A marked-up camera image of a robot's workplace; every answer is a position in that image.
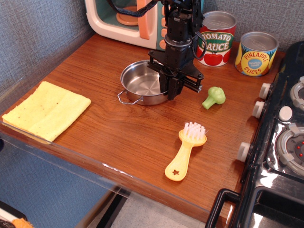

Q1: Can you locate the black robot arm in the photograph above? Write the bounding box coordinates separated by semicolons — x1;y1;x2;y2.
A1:
148;0;204;100

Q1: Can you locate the teal toy microwave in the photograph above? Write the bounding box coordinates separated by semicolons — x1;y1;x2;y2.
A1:
85;0;167;51

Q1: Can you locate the black toy stove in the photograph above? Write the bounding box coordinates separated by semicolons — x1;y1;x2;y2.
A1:
206;41;304;228

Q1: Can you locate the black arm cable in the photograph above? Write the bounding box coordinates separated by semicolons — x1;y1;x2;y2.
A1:
106;0;159;18

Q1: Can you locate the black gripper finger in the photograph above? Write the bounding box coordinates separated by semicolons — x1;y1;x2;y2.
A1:
159;70;169;93
168;77;184;100

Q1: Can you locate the clear acrylic barrier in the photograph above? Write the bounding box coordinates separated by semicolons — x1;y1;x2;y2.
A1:
0;35;209;222

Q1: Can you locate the orange object at corner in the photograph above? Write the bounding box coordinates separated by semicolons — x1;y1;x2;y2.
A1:
11;218;34;228

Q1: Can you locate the pineapple slices can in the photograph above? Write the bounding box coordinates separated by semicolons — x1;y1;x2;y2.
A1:
235;31;279;77

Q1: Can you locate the yellow dish brush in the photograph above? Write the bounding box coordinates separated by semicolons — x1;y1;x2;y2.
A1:
165;122;207;181

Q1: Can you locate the stainless steel pot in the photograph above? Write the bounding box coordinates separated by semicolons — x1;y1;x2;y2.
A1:
117;60;168;106

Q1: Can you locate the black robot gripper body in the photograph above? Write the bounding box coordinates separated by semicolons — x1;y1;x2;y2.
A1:
148;35;204;93

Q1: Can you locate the tomato sauce can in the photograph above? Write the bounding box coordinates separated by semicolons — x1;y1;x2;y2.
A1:
197;11;237;67

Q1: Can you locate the yellow folded cloth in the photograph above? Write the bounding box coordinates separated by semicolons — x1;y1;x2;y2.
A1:
2;81;91;144

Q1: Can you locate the green toy broccoli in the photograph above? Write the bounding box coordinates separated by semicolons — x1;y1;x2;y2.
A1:
202;86;226;110

